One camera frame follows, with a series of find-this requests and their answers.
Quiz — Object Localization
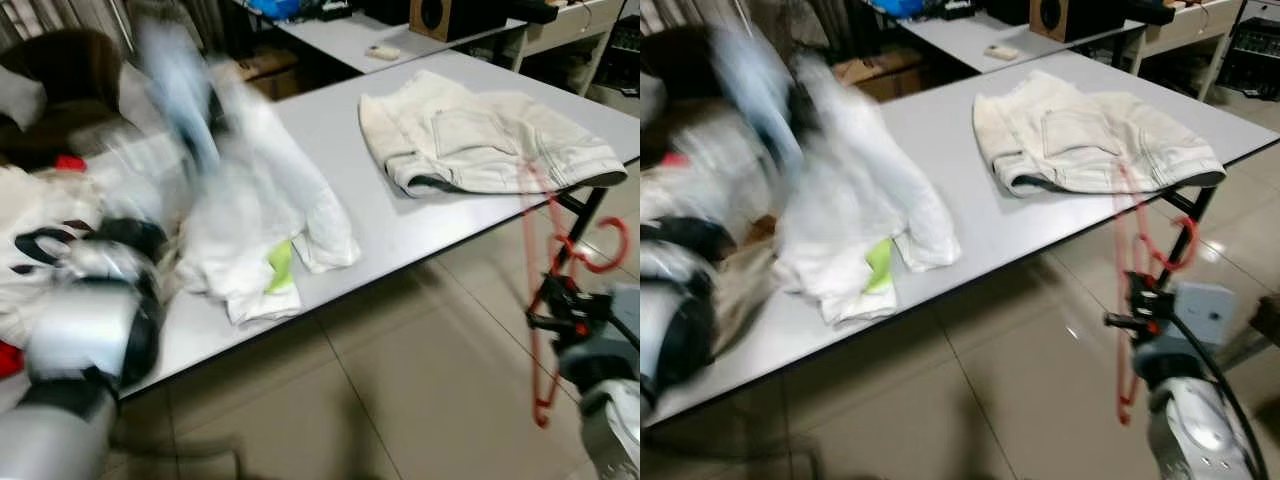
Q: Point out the brown wicker stool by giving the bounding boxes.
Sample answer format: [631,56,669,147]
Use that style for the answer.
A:
[1245,290,1280,351]

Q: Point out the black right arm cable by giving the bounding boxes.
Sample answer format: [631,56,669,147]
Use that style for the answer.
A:
[1165,310,1271,480]
[600,310,641,351]

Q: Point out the white T-shirt green print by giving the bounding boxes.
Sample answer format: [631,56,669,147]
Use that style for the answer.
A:
[775,55,963,326]
[175,65,363,326]

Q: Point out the cream denim shorts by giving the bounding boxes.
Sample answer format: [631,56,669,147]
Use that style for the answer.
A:
[358,68,629,198]
[972,68,1229,196]

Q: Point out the brown cardboard box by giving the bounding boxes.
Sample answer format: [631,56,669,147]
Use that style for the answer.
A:
[835,50,923,103]
[228,50,301,101]

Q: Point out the red wire clothes hanger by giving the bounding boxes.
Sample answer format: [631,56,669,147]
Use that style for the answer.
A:
[1112,160,1201,426]
[518,160,631,429]

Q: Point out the black audio amplifier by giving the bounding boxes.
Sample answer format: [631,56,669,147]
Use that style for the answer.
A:
[1222,45,1280,101]
[600,15,641,106]

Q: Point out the cream shirt brown patch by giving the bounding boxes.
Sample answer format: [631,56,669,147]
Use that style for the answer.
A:
[715,215,791,351]

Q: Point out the white pillow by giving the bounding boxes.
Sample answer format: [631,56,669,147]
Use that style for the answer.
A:
[640,70,666,126]
[0,65,48,131]

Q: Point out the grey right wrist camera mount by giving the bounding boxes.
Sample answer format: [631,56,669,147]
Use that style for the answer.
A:
[1160,282,1239,351]
[575,285,641,351]

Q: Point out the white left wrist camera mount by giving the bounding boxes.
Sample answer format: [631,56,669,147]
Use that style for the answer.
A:
[135,20,216,171]
[715,25,801,171]

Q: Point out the dark brown armchair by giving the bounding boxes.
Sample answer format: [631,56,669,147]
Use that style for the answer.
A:
[0,28,126,166]
[640,25,736,166]

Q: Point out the white side cart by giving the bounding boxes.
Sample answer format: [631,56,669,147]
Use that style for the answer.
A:
[1135,0,1246,101]
[515,0,636,101]

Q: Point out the wooden loudspeaker black front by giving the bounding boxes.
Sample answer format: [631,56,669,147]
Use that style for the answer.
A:
[408,0,521,43]
[1028,0,1136,43]

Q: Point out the white shirt dark ring print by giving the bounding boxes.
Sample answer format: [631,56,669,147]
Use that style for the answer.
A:
[0,165,121,346]

